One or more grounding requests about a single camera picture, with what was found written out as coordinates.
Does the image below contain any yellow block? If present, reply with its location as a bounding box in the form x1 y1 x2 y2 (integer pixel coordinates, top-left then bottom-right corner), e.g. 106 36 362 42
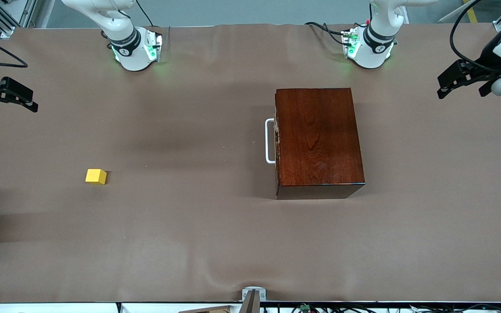
85 169 107 186

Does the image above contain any white metal drawer handle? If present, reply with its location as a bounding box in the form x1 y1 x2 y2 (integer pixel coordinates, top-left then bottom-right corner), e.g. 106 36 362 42
265 118 276 164

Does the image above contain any dark brown wooden cabinet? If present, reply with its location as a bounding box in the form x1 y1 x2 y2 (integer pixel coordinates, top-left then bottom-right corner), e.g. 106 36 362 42
274 88 366 200

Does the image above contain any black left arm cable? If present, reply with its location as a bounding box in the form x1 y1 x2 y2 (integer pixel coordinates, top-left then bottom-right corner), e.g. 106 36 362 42
450 0 484 72

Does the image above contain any black left base cable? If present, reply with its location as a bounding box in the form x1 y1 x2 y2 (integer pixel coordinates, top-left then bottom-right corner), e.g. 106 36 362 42
305 21 351 46

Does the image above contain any black base cable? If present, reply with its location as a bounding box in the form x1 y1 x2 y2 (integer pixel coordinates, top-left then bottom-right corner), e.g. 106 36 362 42
305 21 351 46
135 0 155 27

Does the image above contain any black right base cable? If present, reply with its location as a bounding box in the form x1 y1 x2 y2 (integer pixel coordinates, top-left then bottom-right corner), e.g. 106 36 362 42
135 0 155 27

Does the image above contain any grey metal clamp bracket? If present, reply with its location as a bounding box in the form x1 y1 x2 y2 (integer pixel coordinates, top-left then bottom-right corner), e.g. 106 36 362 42
242 287 267 313

